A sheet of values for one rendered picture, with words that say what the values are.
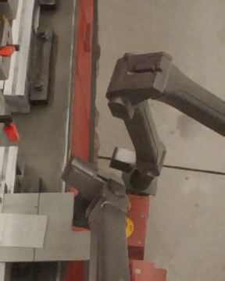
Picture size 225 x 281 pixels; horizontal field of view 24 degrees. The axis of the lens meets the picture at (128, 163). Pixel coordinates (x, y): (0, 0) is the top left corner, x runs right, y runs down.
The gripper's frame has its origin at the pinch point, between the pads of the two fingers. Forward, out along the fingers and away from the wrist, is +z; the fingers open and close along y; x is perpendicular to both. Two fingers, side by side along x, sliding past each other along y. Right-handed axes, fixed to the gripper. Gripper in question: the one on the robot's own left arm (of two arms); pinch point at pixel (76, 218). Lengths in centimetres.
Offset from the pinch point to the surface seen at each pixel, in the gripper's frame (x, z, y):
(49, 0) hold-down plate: -7, 22, -88
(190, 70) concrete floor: 85, 74, -132
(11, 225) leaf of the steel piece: -11.6, 14.0, -1.2
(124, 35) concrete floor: 55, 91, -157
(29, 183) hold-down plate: -6.3, 22.1, -18.0
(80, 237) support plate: 3.7, 5.8, 2.0
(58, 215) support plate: -1.4, 8.6, -3.8
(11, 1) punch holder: -24, -6, -53
